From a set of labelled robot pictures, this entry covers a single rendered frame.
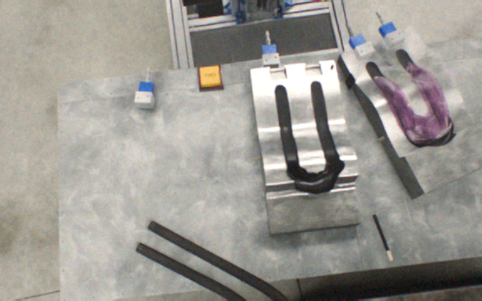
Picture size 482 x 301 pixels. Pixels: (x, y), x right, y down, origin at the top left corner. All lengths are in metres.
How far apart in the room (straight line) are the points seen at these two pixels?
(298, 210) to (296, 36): 1.13
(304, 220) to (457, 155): 0.47
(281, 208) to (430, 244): 0.45
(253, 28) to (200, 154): 0.99
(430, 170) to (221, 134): 0.63
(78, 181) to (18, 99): 1.19
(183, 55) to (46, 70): 0.77
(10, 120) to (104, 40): 0.62
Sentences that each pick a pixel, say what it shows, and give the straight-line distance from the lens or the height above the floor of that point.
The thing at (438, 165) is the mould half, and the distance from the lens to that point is 1.47.
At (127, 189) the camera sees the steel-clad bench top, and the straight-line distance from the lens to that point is 1.51.
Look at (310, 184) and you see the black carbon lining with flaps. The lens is 1.41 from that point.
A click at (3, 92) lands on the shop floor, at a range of 2.73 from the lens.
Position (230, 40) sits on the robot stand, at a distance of 2.32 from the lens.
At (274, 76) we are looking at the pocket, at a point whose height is 0.86.
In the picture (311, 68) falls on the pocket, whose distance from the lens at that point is 1.54.
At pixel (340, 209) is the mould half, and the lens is 1.42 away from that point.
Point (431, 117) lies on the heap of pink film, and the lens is 1.52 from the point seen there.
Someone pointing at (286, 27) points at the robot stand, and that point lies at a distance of 2.36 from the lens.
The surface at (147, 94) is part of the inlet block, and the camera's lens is 1.53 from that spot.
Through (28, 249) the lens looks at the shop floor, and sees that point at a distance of 2.46.
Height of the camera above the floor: 2.24
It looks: 75 degrees down
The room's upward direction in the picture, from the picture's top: 3 degrees counter-clockwise
